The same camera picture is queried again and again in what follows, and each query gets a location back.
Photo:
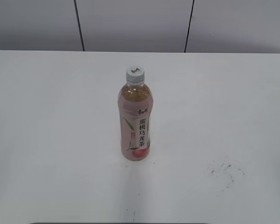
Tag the white bottle cap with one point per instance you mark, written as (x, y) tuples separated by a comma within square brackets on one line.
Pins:
[(135, 74)]

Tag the pink peach oolong tea bottle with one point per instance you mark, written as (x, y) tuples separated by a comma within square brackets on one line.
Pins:
[(135, 103)]

